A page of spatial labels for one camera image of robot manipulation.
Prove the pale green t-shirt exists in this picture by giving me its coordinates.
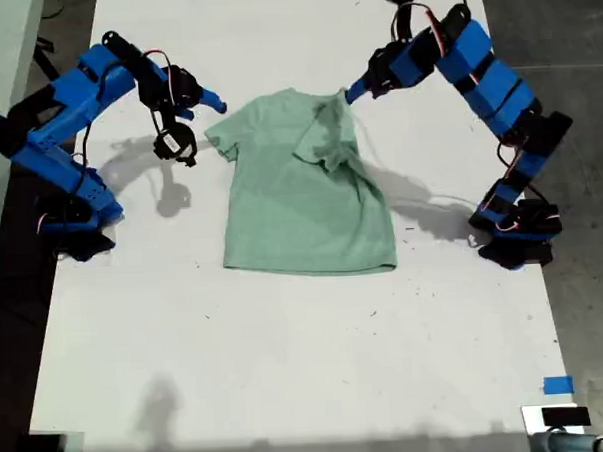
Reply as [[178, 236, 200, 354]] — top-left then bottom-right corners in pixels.
[[202, 83, 400, 283]]

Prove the black stand leg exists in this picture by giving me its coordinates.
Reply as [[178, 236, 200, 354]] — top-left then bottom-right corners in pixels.
[[31, 37, 62, 84]]

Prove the short blue tape strip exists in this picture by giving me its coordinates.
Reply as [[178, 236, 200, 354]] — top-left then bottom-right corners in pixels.
[[542, 374, 576, 396]]

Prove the small black box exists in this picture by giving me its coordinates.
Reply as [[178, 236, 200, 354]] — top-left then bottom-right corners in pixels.
[[541, 406, 593, 430], [26, 432, 68, 452]]

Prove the grey blue tube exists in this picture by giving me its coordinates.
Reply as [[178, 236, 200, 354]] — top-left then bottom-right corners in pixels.
[[528, 427, 603, 452]]

